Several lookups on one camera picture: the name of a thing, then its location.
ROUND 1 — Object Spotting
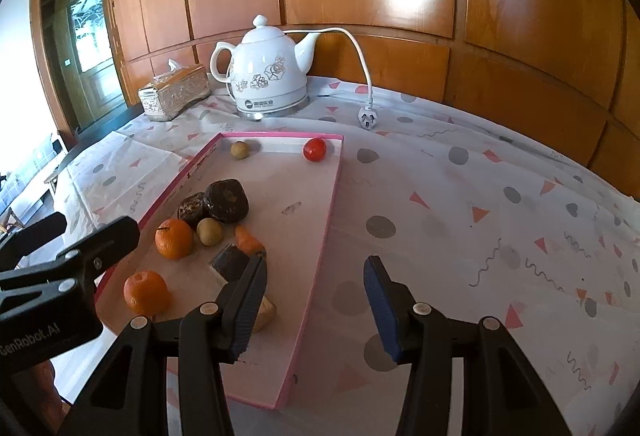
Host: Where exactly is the white power cord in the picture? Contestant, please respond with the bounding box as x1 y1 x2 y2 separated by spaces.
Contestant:
295 27 378 132

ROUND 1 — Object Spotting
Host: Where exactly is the silver patterned tissue box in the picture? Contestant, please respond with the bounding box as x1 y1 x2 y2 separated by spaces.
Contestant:
138 59 212 122

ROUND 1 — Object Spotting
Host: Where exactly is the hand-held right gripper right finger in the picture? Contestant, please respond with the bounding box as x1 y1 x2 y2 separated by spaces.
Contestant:
363 255 573 436

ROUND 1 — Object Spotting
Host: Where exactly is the pink-rimmed cardboard tray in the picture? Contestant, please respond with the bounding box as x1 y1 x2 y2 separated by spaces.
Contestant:
94 131 346 411

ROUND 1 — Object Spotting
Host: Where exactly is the silver kettle base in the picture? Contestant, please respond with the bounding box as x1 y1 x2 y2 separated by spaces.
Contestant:
235 95 311 122

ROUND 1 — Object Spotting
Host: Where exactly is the dark brown walnut cake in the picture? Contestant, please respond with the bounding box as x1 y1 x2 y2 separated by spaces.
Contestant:
178 193 208 223

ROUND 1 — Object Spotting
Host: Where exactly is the wooden door with glass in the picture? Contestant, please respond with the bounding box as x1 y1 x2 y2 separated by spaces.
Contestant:
30 0 126 134

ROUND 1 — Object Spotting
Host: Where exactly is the orange tangerine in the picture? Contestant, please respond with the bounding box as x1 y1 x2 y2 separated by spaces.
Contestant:
155 217 195 260
123 270 170 316

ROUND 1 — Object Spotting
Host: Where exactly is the red tomato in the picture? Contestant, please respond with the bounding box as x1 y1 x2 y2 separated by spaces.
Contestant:
303 137 327 162

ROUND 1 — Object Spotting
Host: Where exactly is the small dark cake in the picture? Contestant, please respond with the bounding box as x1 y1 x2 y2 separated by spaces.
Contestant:
210 243 252 287

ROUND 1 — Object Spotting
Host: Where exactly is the small orange carrot piece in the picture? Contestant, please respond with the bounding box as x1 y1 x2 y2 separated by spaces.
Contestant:
235 225 267 254

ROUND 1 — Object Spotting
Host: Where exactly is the white floral electric kettle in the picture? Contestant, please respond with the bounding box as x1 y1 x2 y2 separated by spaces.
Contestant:
210 15 321 114

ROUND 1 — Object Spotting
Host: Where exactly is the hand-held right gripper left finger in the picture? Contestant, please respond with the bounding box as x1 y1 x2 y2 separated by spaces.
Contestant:
62 253 268 436

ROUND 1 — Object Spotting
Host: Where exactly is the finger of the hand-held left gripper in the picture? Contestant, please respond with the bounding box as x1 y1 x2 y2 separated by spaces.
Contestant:
0 212 68 267
57 216 142 289

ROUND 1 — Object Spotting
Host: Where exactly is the dark chocolate donut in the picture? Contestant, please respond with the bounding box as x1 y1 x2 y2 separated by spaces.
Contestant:
203 179 250 223

